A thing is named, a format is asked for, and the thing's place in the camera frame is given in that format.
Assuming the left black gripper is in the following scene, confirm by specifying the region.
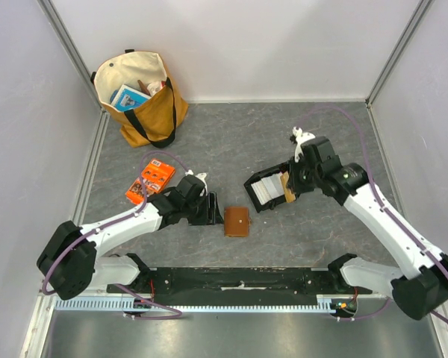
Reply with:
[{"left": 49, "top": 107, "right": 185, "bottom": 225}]
[{"left": 182, "top": 192, "right": 223, "bottom": 226}]

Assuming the slotted cable duct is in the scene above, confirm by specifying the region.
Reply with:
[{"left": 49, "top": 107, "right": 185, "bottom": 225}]
[{"left": 55, "top": 296, "right": 339, "bottom": 313}]

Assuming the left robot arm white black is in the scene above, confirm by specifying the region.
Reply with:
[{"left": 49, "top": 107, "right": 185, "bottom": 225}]
[{"left": 37, "top": 173, "right": 224, "bottom": 300}]

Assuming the orange booklet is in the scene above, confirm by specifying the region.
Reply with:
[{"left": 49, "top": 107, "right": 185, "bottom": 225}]
[{"left": 125, "top": 158, "right": 175, "bottom": 205}]

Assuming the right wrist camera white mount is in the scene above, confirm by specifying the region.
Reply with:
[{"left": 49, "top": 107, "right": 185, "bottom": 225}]
[{"left": 290, "top": 127, "right": 316, "bottom": 163}]

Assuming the blue book in bag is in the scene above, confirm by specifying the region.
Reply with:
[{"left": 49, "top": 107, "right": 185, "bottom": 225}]
[{"left": 111, "top": 84, "right": 151, "bottom": 112}]

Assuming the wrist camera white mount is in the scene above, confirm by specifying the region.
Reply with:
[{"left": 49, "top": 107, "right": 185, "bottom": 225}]
[
  {"left": 185, "top": 169, "right": 208, "bottom": 196},
  {"left": 290, "top": 127, "right": 316, "bottom": 163}
]

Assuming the brown leather card holder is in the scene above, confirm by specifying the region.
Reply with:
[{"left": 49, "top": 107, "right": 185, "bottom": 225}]
[{"left": 224, "top": 206, "right": 251, "bottom": 238}]

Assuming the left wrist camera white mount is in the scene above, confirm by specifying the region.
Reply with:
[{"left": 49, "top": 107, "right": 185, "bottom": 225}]
[{"left": 185, "top": 169, "right": 208, "bottom": 196}]

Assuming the brown item in bag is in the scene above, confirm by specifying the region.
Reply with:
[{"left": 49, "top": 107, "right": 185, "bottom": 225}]
[{"left": 137, "top": 80, "right": 150, "bottom": 96}]

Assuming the mustard canvas tote bag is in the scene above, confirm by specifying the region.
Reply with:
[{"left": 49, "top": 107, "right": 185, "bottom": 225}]
[{"left": 90, "top": 49, "right": 188, "bottom": 148}]

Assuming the tan credit card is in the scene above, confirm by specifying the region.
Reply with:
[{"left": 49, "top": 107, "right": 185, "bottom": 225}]
[{"left": 280, "top": 172, "right": 296, "bottom": 203}]

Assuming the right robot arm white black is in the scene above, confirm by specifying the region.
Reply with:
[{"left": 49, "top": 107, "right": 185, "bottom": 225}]
[{"left": 287, "top": 128, "right": 448, "bottom": 320}]

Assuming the white card stack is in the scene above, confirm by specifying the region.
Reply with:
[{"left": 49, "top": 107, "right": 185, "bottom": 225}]
[{"left": 251, "top": 173, "right": 284, "bottom": 205}]

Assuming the aluminium frame rail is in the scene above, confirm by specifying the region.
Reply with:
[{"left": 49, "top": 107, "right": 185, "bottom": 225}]
[{"left": 37, "top": 266, "right": 446, "bottom": 298}]

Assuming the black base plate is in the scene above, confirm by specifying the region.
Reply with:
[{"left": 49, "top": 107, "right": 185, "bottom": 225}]
[{"left": 127, "top": 267, "right": 372, "bottom": 306}]

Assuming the black card box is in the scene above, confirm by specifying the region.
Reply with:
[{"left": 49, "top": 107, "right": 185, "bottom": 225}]
[{"left": 243, "top": 162, "right": 299, "bottom": 213}]

